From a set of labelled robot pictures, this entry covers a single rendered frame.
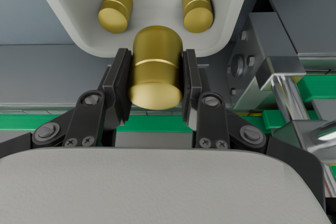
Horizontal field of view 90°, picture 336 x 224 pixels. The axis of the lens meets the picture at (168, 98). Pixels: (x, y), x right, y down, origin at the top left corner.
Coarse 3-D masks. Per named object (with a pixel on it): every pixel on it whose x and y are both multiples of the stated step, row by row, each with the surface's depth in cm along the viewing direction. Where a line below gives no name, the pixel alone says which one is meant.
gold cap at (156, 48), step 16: (144, 32) 11; (160, 32) 10; (144, 48) 10; (160, 48) 10; (176, 48) 10; (144, 64) 9; (160, 64) 9; (176, 64) 10; (128, 80) 10; (144, 80) 9; (160, 80) 9; (176, 80) 9; (128, 96) 10; (144, 96) 10; (160, 96) 10; (176, 96) 10
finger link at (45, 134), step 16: (112, 64) 9; (128, 64) 10; (112, 80) 8; (112, 96) 9; (64, 112) 8; (112, 112) 8; (128, 112) 11; (48, 128) 7; (64, 128) 7; (112, 128) 9; (48, 144) 7
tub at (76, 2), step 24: (48, 0) 15; (72, 0) 17; (96, 0) 21; (144, 0) 22; (168, 0) 22; (216, 0) 18; (240, 0) 14; (72, 24) 17; (96, 24) 21; (144, 24) 22; (168, 24) 21; (216, 24) 19; (96, 48) 20; (192, 48) 20; (216, 48) 19
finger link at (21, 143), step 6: (30, 132) 7; (12, 138) 7; (18, 138) 7; (24, 138) 7; (30, 138) 7; (0, 144) 7; (6, 144) 7; (12, 144) 7; (18, 144) 7; (24, 144) 7; (30, 144) 7; (60, 144) 7; (0, 150) 7; (6, 150) 7; (12, 150) 7; (18, 150) 7; (0, 156) 7
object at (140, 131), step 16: (0, 128) 24; (16, 128) 24; (32, 128) 24; (128, 128) 24; (144, 128) 24; (160, 128) 24; (176, 128) 23; (128, 144) 23; (144, 144) 23; (160, 144) 23; (176, 144) 23
